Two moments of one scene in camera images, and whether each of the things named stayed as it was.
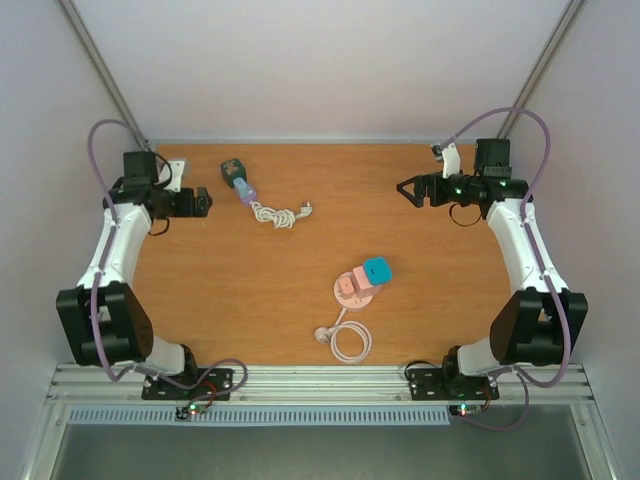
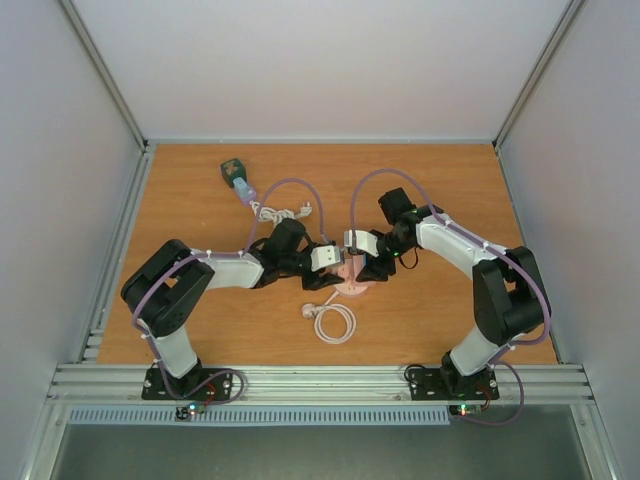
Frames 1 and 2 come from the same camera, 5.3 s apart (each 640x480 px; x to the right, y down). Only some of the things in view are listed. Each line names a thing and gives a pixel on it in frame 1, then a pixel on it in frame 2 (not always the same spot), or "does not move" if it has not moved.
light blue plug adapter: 242,187 does not move
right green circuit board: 462,409 does not move
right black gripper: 430,183 to 378,268
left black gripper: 188,208 to 318,282
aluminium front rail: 321,385 does not move
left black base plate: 195,384 does not move
